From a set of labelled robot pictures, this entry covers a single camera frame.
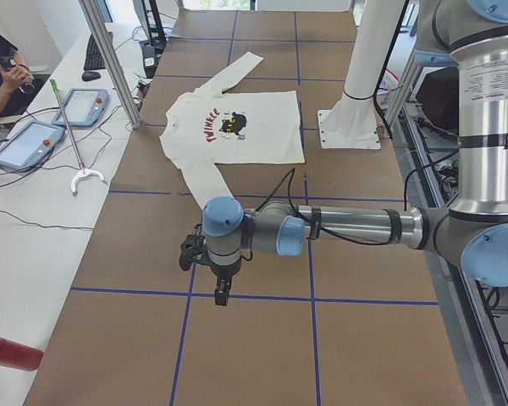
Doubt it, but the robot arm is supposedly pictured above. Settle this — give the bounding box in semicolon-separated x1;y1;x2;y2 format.
193;1;508;305

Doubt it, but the white camera post with base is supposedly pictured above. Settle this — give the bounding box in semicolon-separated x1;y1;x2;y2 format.
317;0;408;150

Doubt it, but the aluminium frame post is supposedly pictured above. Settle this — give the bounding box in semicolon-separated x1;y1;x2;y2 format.
79;0;141;130

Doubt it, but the blue teach pendant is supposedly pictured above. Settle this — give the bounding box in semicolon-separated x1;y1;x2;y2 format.
0;120;64;170
58;88;109;128

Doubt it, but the black power adapter box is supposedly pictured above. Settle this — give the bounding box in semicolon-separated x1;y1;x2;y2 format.
141;44;158;79

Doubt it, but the red cylinder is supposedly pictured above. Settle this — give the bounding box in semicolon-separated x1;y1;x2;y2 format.
0;337;43;371

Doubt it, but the near blue teach pendant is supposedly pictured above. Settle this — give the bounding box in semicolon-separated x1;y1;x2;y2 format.
0;120;64;170

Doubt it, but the black computer mouse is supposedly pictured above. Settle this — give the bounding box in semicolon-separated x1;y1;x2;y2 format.
81;70;101;82

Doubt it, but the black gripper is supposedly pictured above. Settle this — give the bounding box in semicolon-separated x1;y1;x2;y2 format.
209;260;240;306

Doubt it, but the reacher grabber stick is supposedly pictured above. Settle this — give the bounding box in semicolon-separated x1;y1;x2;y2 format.
50;79;107;196

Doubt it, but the seated person in black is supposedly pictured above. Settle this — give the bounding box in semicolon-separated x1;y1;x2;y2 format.
0;34;35;118

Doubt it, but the far blue teach pendant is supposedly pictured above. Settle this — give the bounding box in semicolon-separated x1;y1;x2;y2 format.
58;88;109;128

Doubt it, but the white long-sleeve cat shirt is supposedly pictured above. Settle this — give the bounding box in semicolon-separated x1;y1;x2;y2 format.
160;52;305;206

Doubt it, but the black keyboard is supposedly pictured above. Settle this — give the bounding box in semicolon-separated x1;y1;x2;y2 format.
84;35;106;71

